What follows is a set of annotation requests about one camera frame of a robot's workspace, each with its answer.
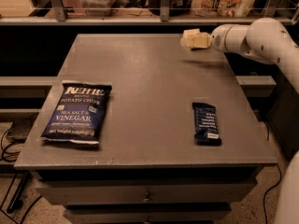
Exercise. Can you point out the grey drawer cabinet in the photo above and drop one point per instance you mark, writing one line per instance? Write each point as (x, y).
(147, 143)

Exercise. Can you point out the clear plastic container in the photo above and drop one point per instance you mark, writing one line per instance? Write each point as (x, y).
(97, 7)

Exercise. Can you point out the yellow sponge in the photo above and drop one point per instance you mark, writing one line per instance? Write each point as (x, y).
(189, 42)

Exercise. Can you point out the grey metal shelf rail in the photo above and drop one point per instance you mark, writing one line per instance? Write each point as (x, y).
(132, 12)

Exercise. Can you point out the blue Kettle chip bag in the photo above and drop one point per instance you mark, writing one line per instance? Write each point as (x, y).
(79, 113)

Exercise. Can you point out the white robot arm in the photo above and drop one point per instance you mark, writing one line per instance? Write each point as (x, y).
(267, 41)

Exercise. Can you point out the dark blue snack bar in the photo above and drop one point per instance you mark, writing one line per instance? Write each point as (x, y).
(206, 125)

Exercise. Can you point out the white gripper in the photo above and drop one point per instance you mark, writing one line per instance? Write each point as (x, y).
(218, 38)

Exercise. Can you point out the round drawer knob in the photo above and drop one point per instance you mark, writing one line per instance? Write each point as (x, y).
(147, 199)

